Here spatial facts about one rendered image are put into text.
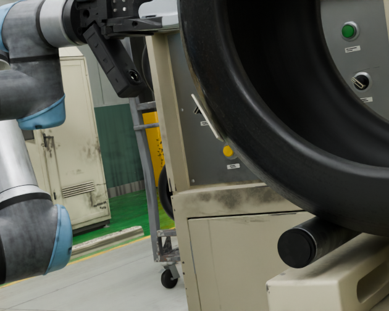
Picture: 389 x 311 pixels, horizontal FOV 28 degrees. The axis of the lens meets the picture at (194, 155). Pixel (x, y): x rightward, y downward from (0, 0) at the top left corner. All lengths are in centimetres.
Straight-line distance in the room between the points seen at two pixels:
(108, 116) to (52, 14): 1096
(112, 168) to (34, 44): 1087
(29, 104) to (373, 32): 68
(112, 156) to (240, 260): 1046
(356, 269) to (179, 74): 91
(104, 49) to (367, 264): 46
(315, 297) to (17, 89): 55
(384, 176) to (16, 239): 73
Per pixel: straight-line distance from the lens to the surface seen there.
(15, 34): 119
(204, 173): 170
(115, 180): 1206
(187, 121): 171
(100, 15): 108
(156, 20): 103
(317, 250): 86
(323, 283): 86
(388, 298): 99
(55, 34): 114
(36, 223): 136
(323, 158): 83
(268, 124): 85
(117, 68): 108
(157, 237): 488
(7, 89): 116
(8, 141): 144
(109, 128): 1207
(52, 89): 119
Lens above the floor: 106
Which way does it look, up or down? 3 degrees down
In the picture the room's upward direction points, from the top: 9 degrees counter-clockwise
